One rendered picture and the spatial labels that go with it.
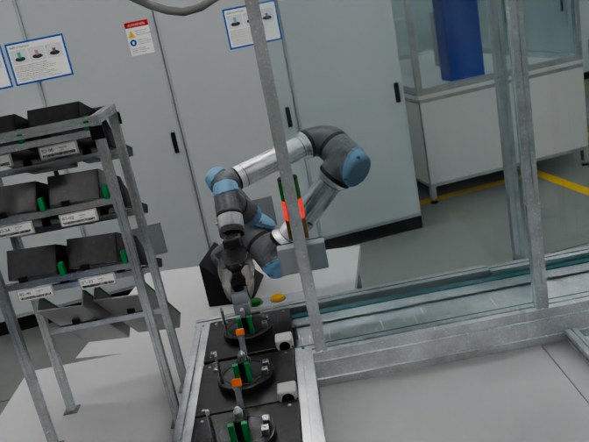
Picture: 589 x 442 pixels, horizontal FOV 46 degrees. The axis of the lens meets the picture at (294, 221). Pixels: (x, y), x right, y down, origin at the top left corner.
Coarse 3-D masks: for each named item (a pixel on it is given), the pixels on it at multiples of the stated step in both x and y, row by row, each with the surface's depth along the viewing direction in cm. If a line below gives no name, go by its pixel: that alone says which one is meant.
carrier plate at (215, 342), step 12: (264, 312) 206; (276, 312) 205; (288, 312) 203; (216, 324) 204; (276, 324) 197; (288, 324) 195; (216, 336) 197; (216, 348) 190; (228, 348) 189; (252, 348) 186; (264, 348) 185; (276, 348) 184; (204, 360) 185
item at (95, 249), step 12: (72, 240) 171; (84, 240) 170; (96, 240) 170; (108, 240) 169; (120, 240) 171; (72, 252) 171; (84, 252) 170; (96, 252) 170; (108, 252) 169; (144, 252) 184; (72, 264) 170; (84, 264) 170; (96, 264) 169; (108, 264) 169; (144, 264) 183
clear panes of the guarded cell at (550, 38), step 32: (544, 0) 191; (576, 0) 192; (544, 32) 194; (576, 32) 194; (544, 64) 196; (576, 64) 197; (544, 96) 199; (576, 96) 200; (544, 128) 202; (576, 128) 202; (544, 160) 205; (576, 160) 205; (544, 192) 208; (576, 192) 208; (544, 224) 211; (576, 224) 211
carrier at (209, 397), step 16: (240, 352) 168; (288, 352) 180; (208, 368) 180; (224, 368) 174; (240, 368) 169; (256, 368) 171; (272, 368) 170; (288, 368) 172; (208, 384) 172; (224, 384) 167; (256, 384) 164; (272, 384) 167; (288, 384) 161; (208, 400) 165; (224, 400) 164; (256, 400) 161; (272, 400) 160; (288, 400) 159
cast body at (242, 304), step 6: (234, 288) 190; (240, 288) 190; (246, 288) 192; (234, 294) 189; (240, 294) 189; (246, 294) 189; (234, 300) 189; (240, 300) 189; (246, 300) 190; (234, 306) 189; (240, 306) 189; (246, 306) 189; (240, 312) 188; (246, 312) 190
